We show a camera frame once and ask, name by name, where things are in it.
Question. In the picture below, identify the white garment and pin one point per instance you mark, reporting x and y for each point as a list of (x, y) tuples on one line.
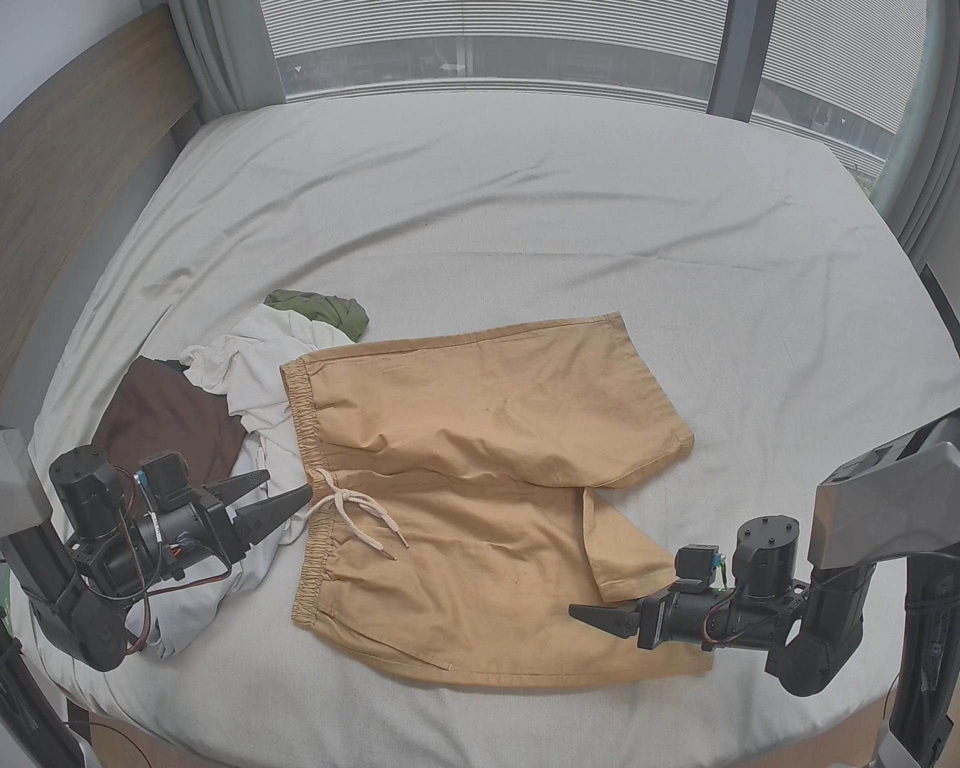
[(255, 375)]

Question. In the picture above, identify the window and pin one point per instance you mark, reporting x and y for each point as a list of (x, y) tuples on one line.
[(525, 37)]

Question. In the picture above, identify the green garment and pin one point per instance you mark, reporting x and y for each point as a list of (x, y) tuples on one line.
[(322, 306)]

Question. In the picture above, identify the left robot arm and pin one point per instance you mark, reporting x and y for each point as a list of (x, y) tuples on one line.
[(82, 487)]

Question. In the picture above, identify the pale blue garment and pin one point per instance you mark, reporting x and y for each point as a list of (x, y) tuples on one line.
[(187, 630)]

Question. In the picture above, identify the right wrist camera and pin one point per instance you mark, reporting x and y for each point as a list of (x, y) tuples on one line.
[(697, 566)]

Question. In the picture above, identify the brown garment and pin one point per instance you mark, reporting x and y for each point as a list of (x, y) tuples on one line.
[(172, 412)]

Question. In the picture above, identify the grey-green curtain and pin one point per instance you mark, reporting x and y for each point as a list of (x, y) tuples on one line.
[(217, 52), (926, 150)]

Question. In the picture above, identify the bed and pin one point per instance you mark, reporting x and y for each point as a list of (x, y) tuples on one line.
[(480, 195)]

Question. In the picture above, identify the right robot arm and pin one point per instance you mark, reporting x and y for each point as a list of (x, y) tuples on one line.
[(862, 510)]

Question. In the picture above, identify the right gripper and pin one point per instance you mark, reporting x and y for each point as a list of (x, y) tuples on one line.
[(682, 622)]

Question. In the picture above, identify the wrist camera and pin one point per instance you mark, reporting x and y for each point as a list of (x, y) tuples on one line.
[(165, 480), (697, 566)]

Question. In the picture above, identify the tan shorts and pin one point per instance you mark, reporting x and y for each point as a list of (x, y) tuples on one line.
[(465, 420)]

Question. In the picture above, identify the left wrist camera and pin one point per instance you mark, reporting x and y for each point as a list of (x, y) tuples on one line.
[(165, 480)]

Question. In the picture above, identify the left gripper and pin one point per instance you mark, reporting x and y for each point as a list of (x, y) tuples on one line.
[(199, 536)]

